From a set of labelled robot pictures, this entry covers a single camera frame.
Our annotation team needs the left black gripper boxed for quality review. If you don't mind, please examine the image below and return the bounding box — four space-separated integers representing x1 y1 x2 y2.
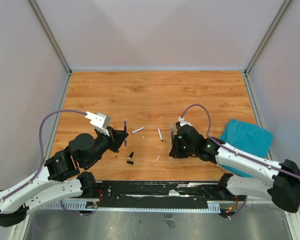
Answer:
83 125 129 168

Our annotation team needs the dark purple pen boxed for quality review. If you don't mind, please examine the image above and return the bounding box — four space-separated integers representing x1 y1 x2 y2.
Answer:
123 118 128 147

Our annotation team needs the teal barrel gel pen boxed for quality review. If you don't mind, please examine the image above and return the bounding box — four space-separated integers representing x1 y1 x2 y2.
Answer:
170 123 175 145

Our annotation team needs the white pen black end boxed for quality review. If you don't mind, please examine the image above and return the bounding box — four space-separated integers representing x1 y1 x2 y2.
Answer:
157 127 164 142

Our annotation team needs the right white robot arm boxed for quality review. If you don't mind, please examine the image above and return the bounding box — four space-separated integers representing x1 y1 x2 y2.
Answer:
169 121 300 213

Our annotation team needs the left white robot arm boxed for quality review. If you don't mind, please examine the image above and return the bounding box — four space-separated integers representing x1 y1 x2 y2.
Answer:
0 126 129 228

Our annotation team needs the white pen dark barrel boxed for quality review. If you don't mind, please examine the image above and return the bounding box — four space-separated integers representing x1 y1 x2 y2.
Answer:
131 126 146 134

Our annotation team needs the teal cloth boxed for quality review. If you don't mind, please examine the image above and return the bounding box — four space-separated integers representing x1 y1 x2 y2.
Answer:
216 118 274 178

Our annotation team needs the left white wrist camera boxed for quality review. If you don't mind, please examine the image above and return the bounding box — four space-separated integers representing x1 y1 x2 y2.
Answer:
85 111 111 137

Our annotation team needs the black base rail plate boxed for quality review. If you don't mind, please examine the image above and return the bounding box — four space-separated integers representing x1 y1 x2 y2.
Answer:
91 180 235 203

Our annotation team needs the grey slotted cable duct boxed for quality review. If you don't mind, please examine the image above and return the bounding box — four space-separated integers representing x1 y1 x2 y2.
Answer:
44 199 221 214

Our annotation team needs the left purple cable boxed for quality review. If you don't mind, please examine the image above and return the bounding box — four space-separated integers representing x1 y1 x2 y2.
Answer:
0 109 88 216

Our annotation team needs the purple cable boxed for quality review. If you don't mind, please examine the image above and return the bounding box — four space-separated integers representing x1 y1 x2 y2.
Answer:
0 109 88 216
179 103 300 221

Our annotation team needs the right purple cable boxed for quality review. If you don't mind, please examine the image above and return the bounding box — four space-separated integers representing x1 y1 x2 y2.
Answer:
179 103 300 221

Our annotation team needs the left aluminium frame post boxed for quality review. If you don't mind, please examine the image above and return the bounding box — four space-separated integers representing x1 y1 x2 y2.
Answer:
26 0 73 76

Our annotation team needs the aluminium frame post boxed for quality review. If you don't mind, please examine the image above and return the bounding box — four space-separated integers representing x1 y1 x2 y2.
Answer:
26 0 73 76
243 0 295 76

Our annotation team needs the right aluminium frame post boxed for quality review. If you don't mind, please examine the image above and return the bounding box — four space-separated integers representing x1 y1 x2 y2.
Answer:
243 0 295 76

